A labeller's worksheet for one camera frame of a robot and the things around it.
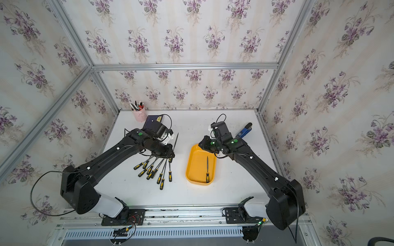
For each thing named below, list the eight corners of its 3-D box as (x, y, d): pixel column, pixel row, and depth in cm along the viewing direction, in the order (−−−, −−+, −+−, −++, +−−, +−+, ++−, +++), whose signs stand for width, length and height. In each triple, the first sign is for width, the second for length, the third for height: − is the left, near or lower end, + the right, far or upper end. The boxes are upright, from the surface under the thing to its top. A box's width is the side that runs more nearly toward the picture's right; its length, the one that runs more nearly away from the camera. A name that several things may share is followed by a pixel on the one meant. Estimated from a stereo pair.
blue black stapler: (239, 139, 105) (241, 135, 101) (236, 136, 107) (237, 132, 102) (251, 129, 111) (253, 124, 107) (247, 126, 113) (249, 121, 108)
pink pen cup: (134, 120, 116) (128, 109, 107) (139, 114, 120) (134, 103, 111) (143, 123, 114) (138, 112, 105) (148, 117, 118) (144, 106, 109)
